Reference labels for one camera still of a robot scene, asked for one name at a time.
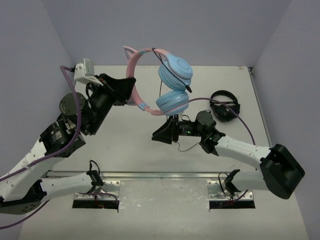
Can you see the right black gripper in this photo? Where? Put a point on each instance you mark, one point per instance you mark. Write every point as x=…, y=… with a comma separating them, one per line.
x=166, y=133

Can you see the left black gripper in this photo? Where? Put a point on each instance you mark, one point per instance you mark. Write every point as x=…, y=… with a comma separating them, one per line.
x=113, y=88

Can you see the pink and blue cat-ear headphones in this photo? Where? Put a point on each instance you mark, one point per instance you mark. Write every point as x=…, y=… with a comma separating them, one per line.
x=173, y=71

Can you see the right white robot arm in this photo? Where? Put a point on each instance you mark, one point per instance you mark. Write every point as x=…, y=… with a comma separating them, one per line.
x=275, y=168

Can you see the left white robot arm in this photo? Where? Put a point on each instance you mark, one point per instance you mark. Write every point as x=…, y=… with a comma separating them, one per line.
x=26, y=187

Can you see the black wrapped headphones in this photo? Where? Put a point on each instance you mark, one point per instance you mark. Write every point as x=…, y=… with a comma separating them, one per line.
x=225, y=111

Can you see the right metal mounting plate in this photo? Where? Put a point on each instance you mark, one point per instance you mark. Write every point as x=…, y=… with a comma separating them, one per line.
x=215, y=193

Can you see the metal mounting plate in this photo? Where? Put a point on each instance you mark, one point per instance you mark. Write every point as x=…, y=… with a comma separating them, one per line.
x=215, y=193
x=109, y=192

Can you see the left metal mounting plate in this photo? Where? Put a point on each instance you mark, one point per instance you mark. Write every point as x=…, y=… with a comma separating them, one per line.
x=109, y=192

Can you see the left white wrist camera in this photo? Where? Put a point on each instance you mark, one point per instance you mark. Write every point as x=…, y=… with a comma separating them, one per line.
x=84, y=71

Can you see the aluminium table edge rail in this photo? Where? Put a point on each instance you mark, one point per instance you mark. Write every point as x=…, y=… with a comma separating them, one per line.
x=146, y=174

